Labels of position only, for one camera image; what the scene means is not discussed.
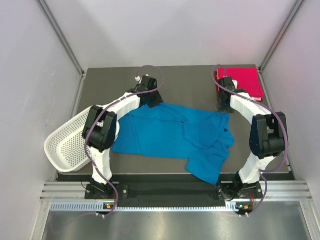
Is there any white perforated plastic basket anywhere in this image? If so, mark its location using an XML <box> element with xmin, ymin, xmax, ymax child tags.
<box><xmin>44</xmin><ymin>106</ymin><xmax>92</xmax><ymax>173</ymax></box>

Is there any aluminium front rail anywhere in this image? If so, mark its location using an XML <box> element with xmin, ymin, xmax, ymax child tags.
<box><xmin>40</xmin><ymin>181</ymin><xmax>312</xmax><ymax>202</ymax></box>

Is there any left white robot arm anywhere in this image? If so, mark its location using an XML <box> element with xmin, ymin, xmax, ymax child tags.
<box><xmin>82</xmin><ymin>75</ymin><xmax>163</xmax><ymax>199</ymax></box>

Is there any folded pink t-shirt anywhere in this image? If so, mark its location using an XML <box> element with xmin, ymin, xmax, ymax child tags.
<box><xmin>225</xmin><ymin>67</ymin><xmax>264</xmax><ymax>102</ymax></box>

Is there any right aluminium frame post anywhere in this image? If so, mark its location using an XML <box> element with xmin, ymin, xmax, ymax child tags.
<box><xmin>258</xmin><ymin>0</ymin><xmax>307</xmax><ymax>72</ymax></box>

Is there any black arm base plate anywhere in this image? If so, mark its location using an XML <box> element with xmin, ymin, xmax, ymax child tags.
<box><xmin>84</xmin><ymin>181</ymin><xmax>253</xmax><ymax>208</ymax></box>

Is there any blue t-shirt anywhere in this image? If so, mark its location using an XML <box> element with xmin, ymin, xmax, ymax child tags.
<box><xmin>112</xmin><ymin>103</ymin><xmax>235</xmax><ymax>185</ymax></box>

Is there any white slotted cable duct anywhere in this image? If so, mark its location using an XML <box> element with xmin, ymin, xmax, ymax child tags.
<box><xmin>50</xmin><ymin>201</ymin><xmax>250</xmax><ymax>213</ymax></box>

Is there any folded red t-shirt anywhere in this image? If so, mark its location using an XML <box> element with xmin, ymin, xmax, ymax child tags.
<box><xmin>214</xmin><ymin>71</ymin><xmax>265</xmax><ymax>103</ymax></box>

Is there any aluminium frame post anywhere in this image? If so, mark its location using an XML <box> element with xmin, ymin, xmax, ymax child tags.
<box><xmin>34</xmin><ymin>0</ymin><xmax>86</xmax><ymax>76</ymax></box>
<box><xmin>258</xmin><ymin>0</ymin><xmax>307</xmax><ymax>72</ymax></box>

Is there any left aluminium frame post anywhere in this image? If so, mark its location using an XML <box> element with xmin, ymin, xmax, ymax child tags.
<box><xmin>34</xmin><ymin>0</ymin><xmax>86</xmax><ymax>76</ymax></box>

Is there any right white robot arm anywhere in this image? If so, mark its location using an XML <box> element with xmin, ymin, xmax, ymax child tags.
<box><xmin>216</xmin><ymin>76</ymin><xmax>288</xmax><ymax>198</ymax></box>

